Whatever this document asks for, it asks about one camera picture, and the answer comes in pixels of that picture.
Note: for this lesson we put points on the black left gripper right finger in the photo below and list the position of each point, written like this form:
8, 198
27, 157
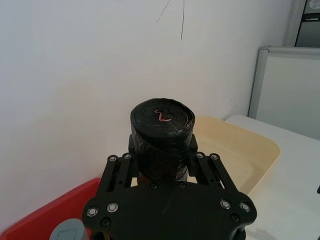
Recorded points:
210, 170

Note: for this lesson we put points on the red plastic bin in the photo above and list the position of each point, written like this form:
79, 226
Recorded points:
50, 212

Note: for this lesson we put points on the cream plastic bin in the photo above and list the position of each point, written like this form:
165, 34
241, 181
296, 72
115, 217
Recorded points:
237, 155

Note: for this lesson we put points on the whiteboard with grey frame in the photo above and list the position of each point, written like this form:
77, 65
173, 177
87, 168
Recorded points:
290, 95

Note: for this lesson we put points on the small dark object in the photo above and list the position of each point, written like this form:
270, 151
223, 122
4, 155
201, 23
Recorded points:
318, 189

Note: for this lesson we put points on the black plastic bag roll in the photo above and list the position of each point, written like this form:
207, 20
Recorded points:
162, 140

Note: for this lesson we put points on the dark window with grey frame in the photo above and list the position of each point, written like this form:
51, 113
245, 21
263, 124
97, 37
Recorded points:
308, 22

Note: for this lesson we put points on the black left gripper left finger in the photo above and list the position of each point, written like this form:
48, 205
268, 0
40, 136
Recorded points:
117, 172

